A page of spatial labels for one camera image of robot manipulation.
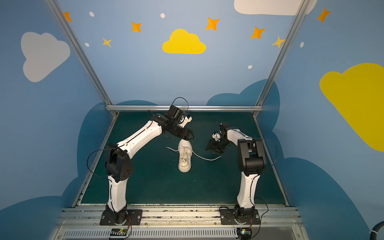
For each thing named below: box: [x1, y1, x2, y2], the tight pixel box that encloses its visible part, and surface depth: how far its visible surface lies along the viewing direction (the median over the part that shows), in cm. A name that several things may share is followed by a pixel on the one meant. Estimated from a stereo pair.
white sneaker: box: [178, 139, 193, 173], surface depth 95 cm
